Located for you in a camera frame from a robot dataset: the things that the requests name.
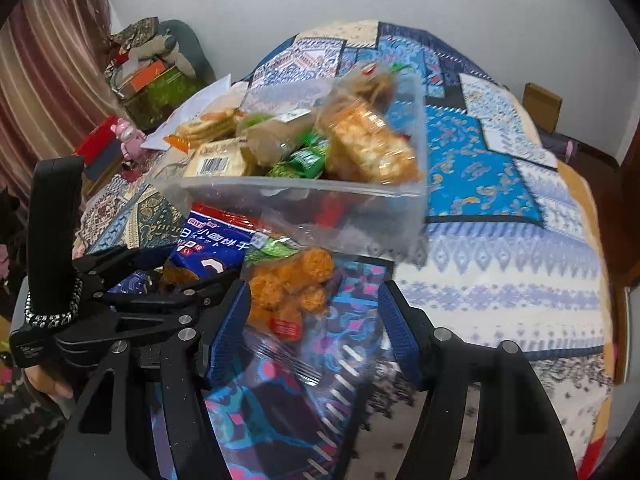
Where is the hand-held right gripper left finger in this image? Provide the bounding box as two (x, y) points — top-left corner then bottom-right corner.
(47, 280), (252, 480)

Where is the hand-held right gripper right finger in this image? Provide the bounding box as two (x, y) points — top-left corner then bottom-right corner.
(377, 280), (581, 480)

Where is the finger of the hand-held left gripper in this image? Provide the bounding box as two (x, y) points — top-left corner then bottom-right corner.
(55, 267), (241, 361)
(72, 245), (176, 296)

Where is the blue chip packet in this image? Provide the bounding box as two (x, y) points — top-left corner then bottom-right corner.
(160, 203), (266, 291)

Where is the clear bag of orange balls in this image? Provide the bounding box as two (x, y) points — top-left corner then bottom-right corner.
(239, 232), (351, 386)

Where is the clear plastic storage bin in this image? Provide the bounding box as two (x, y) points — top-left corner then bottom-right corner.
(150, 62), (428, 261)

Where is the white barcode cake packet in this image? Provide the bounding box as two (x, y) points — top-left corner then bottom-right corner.
(182, 140), (261, 178)

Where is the red snack packet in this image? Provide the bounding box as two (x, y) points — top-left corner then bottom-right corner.
(310, 192), (366, 228)

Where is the clear square cracker packet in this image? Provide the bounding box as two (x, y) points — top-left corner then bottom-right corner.
(172, 105), (241, 143)

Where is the clear bag of crispy pastry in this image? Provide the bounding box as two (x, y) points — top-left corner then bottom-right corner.
(320, 100), (418, 183)

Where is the brown roll with white label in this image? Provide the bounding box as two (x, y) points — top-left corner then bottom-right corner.
(245, 110), (321, 161)

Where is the clear bag of brown twists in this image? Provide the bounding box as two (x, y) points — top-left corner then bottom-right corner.
(330, 62), (401, 111)

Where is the person's left forearm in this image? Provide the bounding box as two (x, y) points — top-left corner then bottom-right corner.
(0, 377), (71, 480)

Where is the person's left hand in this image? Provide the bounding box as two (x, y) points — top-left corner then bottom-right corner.
(22, 364), (76, 401)

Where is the grey box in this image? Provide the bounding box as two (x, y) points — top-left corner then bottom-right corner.
(82, 152), (123, 181)

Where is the red box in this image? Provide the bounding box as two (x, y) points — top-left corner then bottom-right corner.
(75, 115), (121, 161)

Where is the pink toy figure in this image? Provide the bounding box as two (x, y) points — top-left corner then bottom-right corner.
(115, 119), (147, 162)

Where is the patchwork blue quilt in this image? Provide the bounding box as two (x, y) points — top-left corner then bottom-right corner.
(72, 20), (616, 480)

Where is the striped brown curtain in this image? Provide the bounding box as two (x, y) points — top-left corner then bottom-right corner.
(0, 0), (121, 201)

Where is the green patterned cloth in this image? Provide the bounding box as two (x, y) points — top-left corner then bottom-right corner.
(122, 67), (201, 128)

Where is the orange cardboard box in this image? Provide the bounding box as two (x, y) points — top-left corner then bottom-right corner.
(120, 60), (168, 98)

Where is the white pillow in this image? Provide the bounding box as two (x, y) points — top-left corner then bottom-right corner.
(140, 74), (233, 151)

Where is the dark patterned cloth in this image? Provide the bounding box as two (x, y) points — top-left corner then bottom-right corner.
(110, 17), (161, 46)

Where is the grey blue cushion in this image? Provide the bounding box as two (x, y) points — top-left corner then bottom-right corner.
(160, 20), (212, 81)

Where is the brown cardboard box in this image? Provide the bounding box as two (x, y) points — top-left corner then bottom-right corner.
(522, 82), (563, 133)

